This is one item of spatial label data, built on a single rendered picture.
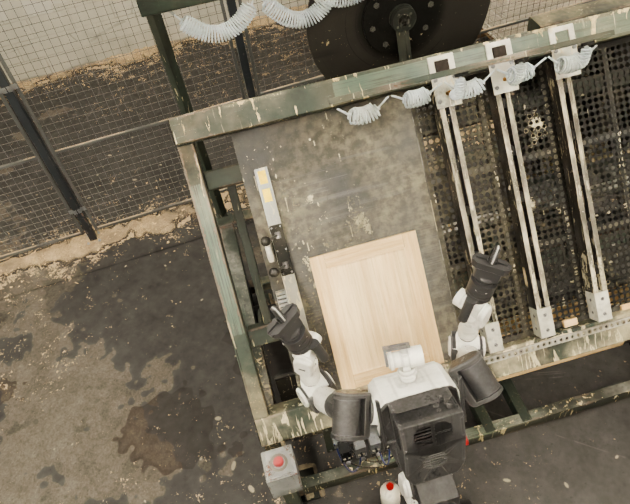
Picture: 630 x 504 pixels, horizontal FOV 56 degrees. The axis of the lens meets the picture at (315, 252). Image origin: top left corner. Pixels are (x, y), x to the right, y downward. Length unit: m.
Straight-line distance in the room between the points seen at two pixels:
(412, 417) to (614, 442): 1.85
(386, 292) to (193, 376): 1.67
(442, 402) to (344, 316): 0.67
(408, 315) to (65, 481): 2.16
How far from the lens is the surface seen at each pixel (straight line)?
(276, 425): 2.45
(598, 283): 2.71
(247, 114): 2.20
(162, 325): 3.99
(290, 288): 2.30
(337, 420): 1.93
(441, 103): 2.31
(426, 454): 1.92
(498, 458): 3.35
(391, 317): 2.42
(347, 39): 2.61
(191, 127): 2.20
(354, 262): 2.34
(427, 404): 1.87
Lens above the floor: 3.07
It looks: 48 degrees down
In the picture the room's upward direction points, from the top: 9 degrees counter-clockwise
